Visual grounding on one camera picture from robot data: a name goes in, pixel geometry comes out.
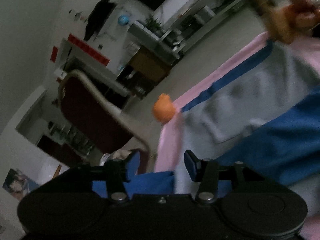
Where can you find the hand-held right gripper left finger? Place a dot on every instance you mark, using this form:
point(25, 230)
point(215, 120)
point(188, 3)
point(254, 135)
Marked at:
point(133, 162)

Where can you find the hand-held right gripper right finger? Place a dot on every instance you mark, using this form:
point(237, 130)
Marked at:
point(191, 165)

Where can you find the grey and blue sweater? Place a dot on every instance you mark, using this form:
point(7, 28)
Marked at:
point(250, 92)

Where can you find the beige clothing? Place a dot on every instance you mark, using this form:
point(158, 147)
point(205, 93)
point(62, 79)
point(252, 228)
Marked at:
point(120, 154)

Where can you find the pink printed blanket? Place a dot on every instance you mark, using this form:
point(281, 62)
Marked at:
point(167, 150)

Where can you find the bumpy orange citrus fruit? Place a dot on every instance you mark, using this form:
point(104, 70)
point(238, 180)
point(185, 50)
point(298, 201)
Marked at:
point(163, 110)

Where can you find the dark red chair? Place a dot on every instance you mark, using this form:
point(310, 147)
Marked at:
point(95, 115)

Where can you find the black open shelf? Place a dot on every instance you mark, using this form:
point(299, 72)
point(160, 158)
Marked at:
point(131, 80)

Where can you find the brown wooden cabinet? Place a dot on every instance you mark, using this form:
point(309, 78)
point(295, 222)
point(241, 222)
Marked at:
point(150, 65)

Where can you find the long red door banner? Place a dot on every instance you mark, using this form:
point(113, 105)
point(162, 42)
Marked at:
point(90, 50)

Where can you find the small red paper banner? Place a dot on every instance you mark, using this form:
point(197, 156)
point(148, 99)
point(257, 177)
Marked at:
point(53, 53)

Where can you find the green potted plant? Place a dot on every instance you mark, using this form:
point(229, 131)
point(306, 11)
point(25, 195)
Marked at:
point(155, 25)

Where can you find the white and grey shelf unit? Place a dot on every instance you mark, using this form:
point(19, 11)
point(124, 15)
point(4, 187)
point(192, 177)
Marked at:
point(200, 12)

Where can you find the orange juice bottle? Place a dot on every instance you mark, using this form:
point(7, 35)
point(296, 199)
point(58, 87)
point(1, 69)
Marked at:
point(275, 25)

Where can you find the wall poster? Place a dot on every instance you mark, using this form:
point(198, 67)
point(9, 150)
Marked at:
point(17, 183)

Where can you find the blue round wall ornament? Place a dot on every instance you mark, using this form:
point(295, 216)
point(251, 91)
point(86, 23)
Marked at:
point(123, 20)

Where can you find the black wall hanging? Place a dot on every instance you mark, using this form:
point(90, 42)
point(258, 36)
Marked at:
point(98, 17)

